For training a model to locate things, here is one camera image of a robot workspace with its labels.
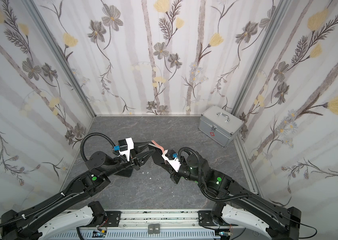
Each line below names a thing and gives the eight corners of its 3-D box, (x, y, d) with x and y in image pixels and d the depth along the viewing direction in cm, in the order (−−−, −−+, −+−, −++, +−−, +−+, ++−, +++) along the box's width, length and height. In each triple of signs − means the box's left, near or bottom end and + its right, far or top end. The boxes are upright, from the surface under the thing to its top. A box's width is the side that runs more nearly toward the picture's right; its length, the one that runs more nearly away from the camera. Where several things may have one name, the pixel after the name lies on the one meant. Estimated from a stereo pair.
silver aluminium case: (222, 150, 103) (230, 136, 90) (196, 130, 114) (199, 115, 101) (236, 135, 112) (244, 121, 99) (210, 119, 122) (215, 103, 109)
